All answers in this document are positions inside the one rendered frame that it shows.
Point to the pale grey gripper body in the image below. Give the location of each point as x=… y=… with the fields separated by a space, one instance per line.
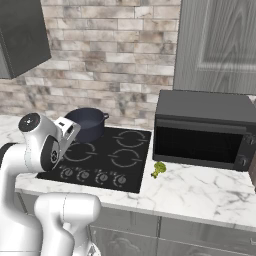
x=70 y=137

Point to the grey drawer front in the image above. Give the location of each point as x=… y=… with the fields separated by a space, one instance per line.
x=26 y=201
x=206 y=233
x=130 y=220

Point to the black hob knob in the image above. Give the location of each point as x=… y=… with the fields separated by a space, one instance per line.
x=67 y=172
x=119 y=180
x=82 y=174
x=101 y=177

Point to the black microwave oven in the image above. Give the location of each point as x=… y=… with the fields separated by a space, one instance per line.
x=206 y=106

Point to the dark blue cooking pot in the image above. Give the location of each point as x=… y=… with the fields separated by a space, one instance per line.
x=90 y=128

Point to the dark grey extractor hood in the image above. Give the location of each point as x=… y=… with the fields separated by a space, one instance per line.
x=20 y=36

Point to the green broccoli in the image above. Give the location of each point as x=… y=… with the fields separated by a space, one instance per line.
x=159 y=168

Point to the black microwave knob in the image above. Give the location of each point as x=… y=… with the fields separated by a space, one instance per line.
x=245 y=161
x=250 y=140

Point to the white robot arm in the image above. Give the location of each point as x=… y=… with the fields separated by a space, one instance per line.
x=20 y=186

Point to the black hob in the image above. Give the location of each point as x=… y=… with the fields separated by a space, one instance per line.
x=110 y=166

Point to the black microwave door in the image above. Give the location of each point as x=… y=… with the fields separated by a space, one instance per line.
x=196 y=143

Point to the grey wall cupboard door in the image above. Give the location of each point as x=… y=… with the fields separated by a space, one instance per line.
x=216 y=43

